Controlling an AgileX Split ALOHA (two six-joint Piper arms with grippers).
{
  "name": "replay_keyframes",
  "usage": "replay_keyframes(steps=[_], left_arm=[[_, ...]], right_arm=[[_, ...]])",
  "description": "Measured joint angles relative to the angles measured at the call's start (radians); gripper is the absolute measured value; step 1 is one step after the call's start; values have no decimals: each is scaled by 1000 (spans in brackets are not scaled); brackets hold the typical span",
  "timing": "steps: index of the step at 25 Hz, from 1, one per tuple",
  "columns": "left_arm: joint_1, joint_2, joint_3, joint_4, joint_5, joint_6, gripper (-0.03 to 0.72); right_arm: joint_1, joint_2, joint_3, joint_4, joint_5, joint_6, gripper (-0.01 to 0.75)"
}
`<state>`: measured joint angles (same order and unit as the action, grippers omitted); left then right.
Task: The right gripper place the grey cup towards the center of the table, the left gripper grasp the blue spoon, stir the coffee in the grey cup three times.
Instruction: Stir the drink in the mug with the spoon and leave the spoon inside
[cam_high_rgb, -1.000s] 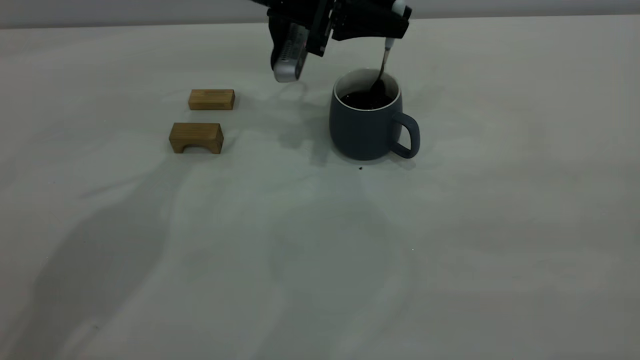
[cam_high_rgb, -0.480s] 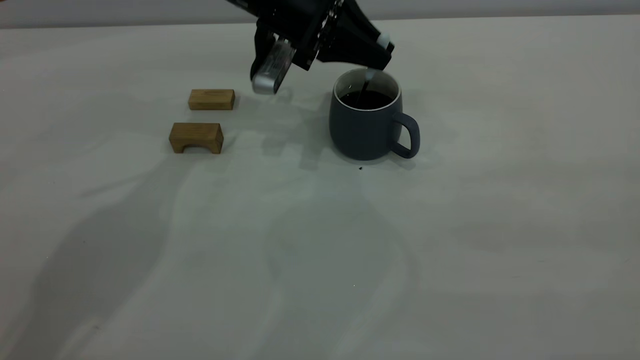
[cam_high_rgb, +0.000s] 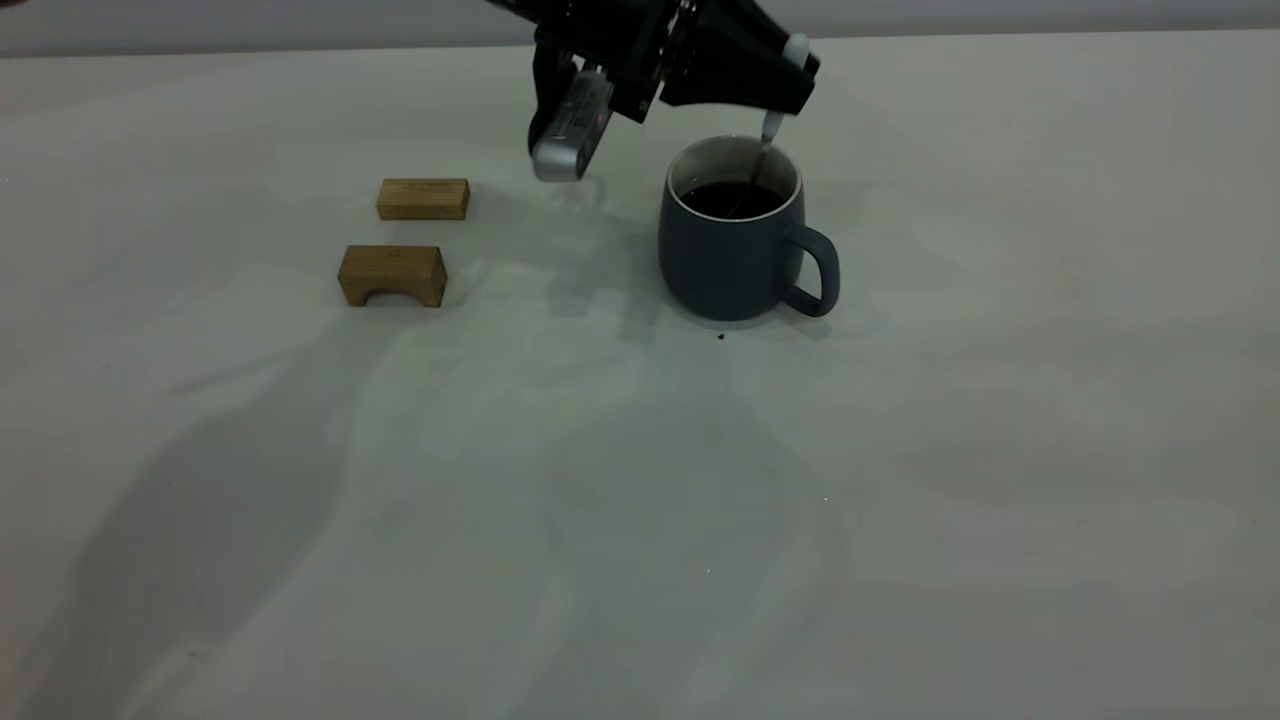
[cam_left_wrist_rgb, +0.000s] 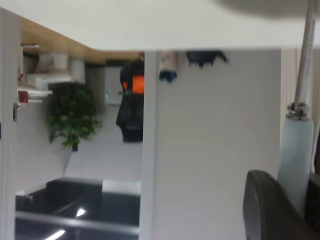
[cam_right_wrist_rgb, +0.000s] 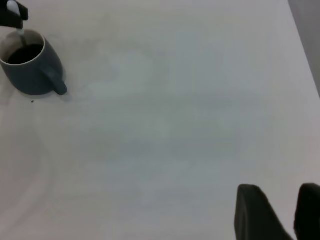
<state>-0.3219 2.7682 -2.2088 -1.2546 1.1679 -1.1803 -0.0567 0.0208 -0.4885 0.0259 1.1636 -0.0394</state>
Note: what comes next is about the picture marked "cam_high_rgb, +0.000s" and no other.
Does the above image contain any black coffee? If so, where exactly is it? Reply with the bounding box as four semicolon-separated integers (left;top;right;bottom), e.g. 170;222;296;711
680;180;790;222

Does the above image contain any flat wooden block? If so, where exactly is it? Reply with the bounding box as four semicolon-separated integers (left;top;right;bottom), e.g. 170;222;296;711
376;178;471;222

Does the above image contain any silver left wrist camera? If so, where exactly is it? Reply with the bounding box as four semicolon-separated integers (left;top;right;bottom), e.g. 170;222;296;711
529;66;614;184

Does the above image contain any arched wooden block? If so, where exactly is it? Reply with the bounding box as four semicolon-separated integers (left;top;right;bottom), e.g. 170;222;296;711
337;245;448;310

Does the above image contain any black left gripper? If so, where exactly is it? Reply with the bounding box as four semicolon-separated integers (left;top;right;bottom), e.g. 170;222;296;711
530;0;823;126

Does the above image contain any metal spoon with white handle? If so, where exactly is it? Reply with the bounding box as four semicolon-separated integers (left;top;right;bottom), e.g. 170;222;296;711
728;33;812;218

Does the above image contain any dark grey ceramic mug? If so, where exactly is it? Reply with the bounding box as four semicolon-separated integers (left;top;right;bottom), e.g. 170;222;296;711
657;137;841;323

